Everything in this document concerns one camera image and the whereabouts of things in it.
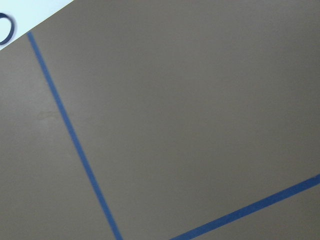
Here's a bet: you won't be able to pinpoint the blue tape roll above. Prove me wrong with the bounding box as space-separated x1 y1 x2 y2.
0 12 16 46

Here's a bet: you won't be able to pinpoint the blue tape grid lines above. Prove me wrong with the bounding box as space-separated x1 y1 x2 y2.
26 31 320 240

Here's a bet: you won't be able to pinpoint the brown paper table mat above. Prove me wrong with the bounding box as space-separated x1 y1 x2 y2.
0 0 320 240

